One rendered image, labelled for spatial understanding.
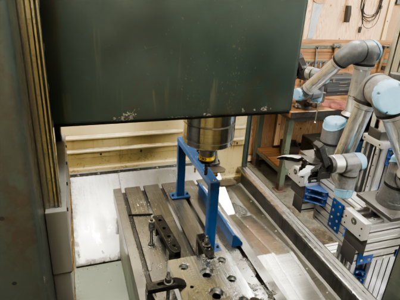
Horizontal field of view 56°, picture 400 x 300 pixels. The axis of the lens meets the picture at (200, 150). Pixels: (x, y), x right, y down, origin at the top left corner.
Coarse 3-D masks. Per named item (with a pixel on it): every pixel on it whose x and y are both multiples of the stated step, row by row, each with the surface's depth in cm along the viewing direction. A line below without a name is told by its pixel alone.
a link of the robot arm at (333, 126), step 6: (324, 120) 206; (330, 120) 203; (336, 120) 202; (342, 120) 202; (324, 126) 204; (330, 126) 201; (336, 126) 200; (342, 126) 200; (324, 132) 205; (330, 132) 202; (336, 132) 201; (342, 132) 202; (324, 138) 205; (330, 138) 203; (336, 138) 202; (330, 144) 204; (336, 144) 204
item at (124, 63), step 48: (48, 0) 77; (96, 0) 79; (144, 0) 82; (192, 0) 86; (240, 0) 89; (288, 0) 93; (48, 48) 80; (96, 48) 83; (144, 48) 87; (192, 48) 90; (240, 48) 94; (288, 48) 98; (96, 96) 88; (144, 96) 91; (192, 96) 95; (240, 96) 100; (288, 96) 104
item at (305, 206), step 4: (296, 196) 217; (296, 200) 218; (300, 200) 214; (292, 204) 222; (296, 204) 218; (300, 204) 214; (304, 204) 213; (308, 204) 214; (312, 204) 215; (296, 208) 218; (300, 208) 215; (304, 208) 215; (308, 208) 218; (312, 208) 217; (300, 212) 215
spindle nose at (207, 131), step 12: (192, 120) 107; (204, 120) 105; (216, 120) 105; (228, 120) 107; (192, 132) 108; (204, 132) 107; (216, 132) 107; (228, 132) 109; (192, 144) 110; (204, 144) 108; (216, 144) 109; (228, 144) 111
